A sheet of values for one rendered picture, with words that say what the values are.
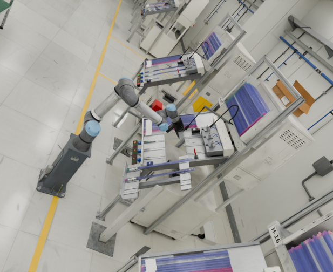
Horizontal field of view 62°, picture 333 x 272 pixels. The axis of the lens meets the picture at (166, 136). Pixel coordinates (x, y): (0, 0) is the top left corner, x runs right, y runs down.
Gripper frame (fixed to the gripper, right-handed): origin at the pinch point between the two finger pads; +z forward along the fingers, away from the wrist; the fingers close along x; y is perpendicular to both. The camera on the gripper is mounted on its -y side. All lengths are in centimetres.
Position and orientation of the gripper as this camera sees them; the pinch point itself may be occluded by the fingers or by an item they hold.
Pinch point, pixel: (178, 137)
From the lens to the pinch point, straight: 251.0
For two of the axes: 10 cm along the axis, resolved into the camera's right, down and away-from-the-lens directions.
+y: 9.6, -2.6, -1.4
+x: -0.5, -6.1, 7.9
